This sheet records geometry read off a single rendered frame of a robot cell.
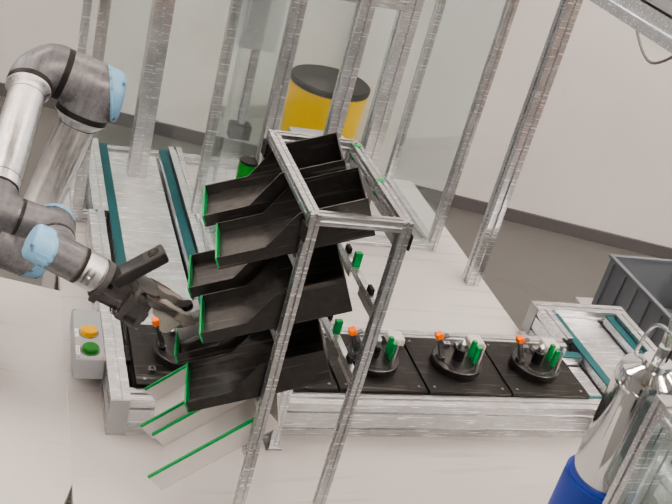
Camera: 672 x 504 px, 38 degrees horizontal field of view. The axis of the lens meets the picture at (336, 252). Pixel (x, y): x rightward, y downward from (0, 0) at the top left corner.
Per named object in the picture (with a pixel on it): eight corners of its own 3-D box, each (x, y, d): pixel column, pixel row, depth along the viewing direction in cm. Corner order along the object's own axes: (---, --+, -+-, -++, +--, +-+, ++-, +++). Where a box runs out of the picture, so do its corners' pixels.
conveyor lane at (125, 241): (130, 421, 228) (136, 387, 224) (105, 239, 297) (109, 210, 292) (248, 422, 238) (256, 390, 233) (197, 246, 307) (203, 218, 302)
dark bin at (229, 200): (205, 227, 182) (194, 192, 178) (206, 196, 193) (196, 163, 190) (351, 195, 182) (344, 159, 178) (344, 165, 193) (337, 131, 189)
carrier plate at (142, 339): (135, 390, 224) (136, 383, 223) (126, 329, 244) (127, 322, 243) (236, 393, 232) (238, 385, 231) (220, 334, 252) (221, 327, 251)
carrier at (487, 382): (427, 397, 250) (442, 358, 244) (398, 342, 270) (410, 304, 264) (510, 399, 258) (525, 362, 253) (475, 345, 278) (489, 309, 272)
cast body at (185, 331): (180, 341, 200) (171, 313, 197) (178, 330, 204) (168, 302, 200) (220, 328, 201) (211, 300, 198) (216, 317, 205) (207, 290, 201)
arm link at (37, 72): (24, 15, 208) (-33, 199, 181) (74, 37, 213) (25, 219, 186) (8, 48, 216) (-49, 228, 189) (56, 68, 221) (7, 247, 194)
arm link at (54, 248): (41, 212, 187) (40, 232, 180) (91, 239, 192) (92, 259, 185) (19, 244, 189) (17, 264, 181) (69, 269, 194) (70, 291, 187)
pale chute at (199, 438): (161, 491, 193) (147, 477, 191) (164, 446, 205) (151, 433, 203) (280, 426, 188) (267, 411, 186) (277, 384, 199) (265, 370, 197)
